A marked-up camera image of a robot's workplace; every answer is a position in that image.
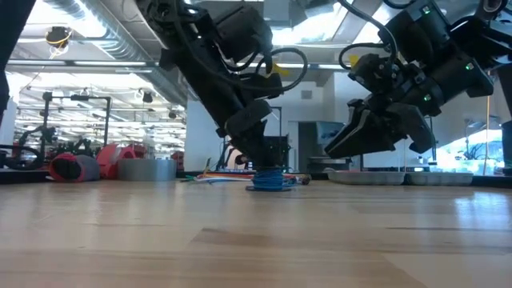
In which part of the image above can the grey duct tape roll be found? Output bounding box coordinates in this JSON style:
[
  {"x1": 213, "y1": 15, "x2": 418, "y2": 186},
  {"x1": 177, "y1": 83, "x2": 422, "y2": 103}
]
[{"x1": 117, "y1": 158, "x2": 178, "y2": 182}]

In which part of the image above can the long ceiling light strip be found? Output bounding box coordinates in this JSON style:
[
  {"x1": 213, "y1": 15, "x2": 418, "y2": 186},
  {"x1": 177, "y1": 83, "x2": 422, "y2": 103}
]
[{"x1": 6, "y1": 59, "x2": 353, "y2": 74}]

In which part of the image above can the grey cylinder with red rim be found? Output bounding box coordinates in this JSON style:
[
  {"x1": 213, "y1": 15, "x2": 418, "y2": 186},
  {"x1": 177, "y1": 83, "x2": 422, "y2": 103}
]
[{"x1": 49, "y1": 152, "x2": 101, "y2": 183}]

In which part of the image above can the black plastic spool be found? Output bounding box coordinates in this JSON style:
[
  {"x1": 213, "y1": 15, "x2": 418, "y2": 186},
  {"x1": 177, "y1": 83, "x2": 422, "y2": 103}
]
[{"x1": 245, "y1": 164, "x2": 295, "y2": 193}]

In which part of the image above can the ceiling cable reel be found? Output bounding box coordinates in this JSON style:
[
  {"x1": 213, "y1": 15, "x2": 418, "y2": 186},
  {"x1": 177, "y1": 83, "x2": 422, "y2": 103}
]
[{"x1": 44, "y1": 26, "x2": 74, "y2": 50}]

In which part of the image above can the red tape dispenser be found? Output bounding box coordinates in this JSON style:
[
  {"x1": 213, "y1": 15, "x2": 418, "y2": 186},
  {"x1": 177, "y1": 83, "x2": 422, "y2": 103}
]
[{"x1": 95, "y1": 142, "x2": 149, "y2": 180}]

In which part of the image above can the black cabinet with monitor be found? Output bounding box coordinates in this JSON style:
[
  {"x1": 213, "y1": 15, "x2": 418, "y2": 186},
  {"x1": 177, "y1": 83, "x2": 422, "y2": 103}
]
[{"x1": 298, "y1": 121, "x2": 355, "y2": 173}]

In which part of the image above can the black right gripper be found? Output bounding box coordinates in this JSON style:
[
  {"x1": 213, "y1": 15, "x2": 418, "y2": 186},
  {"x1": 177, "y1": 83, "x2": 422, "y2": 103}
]
[{"x1": 323, "y1": 54, "x2": 446, "y2": 159}]

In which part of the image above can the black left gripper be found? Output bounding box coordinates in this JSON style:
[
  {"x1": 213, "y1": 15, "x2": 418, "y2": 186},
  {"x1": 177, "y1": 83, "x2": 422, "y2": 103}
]
[{"x1": 159, "y1": 39, "x2": 283, "y2": 167}]

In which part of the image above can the bundle of coloured wires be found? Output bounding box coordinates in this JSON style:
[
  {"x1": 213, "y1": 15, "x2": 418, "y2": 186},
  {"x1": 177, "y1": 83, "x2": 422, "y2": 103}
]
[{"x1": 186, "y1": 171, "x2": 313, "y2": 187}]

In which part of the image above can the black gantry frame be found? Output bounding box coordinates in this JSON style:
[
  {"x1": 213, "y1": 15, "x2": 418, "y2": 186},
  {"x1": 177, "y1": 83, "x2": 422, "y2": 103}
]
[{"x1": 222, "y1": 106, "x2": 283, "y2": 173}]

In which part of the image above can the black robot station frame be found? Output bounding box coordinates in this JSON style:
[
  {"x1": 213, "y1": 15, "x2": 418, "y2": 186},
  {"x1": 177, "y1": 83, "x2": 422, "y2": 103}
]
[{"x1": 42, "y1": 90, "x2": 112, "y2": 147}]

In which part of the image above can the whiteboard on stand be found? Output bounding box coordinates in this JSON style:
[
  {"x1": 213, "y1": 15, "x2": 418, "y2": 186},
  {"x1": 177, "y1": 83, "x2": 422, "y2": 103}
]
[{"x1": 359, "y1": 116, "x2": 438, "y2": 171}]

